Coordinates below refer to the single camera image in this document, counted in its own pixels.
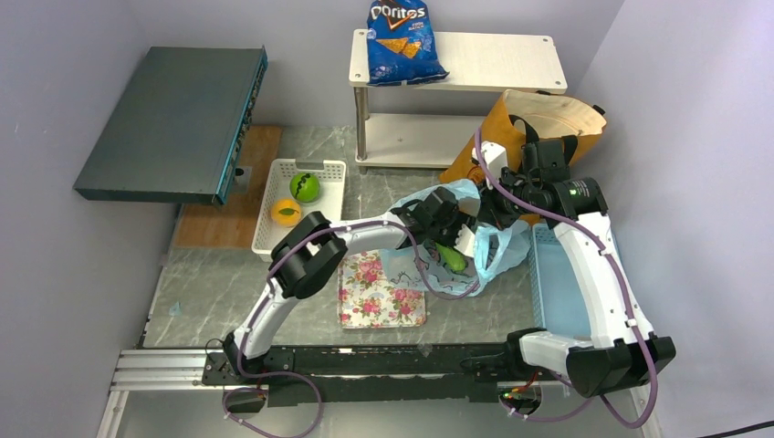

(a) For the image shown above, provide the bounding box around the green round fruit toy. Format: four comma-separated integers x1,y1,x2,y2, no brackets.
289,172,321,203

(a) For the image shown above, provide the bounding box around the white plastic basket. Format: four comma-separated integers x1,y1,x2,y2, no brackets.
251,159,347,262

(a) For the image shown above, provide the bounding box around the white two-tier shelf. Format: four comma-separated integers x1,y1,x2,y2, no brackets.
349,29,568,172

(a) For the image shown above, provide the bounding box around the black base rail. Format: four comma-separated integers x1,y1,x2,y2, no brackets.
201,343,547,407

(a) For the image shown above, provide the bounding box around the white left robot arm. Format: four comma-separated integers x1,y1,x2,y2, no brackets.
223,187,476,383

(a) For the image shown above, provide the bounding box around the green cucumber toy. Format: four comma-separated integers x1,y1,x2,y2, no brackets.
435,243,467,274

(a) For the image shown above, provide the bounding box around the light blue plastic basket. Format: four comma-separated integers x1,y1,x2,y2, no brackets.
528,223,591,340

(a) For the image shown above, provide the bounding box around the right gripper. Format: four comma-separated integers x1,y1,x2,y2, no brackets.
477,167,540,231

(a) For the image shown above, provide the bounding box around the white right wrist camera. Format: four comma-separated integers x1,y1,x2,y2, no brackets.
475,141,508,183

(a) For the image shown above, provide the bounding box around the brown Trader Joe's tote bag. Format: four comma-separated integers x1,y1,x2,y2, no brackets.
440,89,608,185

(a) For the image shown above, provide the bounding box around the floral pattern tray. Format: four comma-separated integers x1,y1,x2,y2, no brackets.
337,251,427,329

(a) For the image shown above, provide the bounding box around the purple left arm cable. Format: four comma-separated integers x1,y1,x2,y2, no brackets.
222,220,482,438

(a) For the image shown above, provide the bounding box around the light blue cartoon plastic bag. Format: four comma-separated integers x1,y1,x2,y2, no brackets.
380,180,529,299

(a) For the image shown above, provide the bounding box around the orange peach toy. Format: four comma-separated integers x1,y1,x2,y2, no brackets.
270,198,302,227

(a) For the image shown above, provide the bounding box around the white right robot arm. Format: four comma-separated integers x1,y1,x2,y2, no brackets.
474,140,676,398

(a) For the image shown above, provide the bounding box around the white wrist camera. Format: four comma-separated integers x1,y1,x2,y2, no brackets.
475,141,508,183
454,224,476,258

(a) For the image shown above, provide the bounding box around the blue Doritos chip bag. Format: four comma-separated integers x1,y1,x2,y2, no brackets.
366,0,449,87

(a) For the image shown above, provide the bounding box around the wooden board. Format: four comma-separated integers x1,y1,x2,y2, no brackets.
173,126,283,249

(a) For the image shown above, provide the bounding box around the dark grey flat box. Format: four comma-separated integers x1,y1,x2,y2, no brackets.
73,47,268,206

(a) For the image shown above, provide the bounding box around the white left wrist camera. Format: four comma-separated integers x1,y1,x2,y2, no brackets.
454,224,476,258

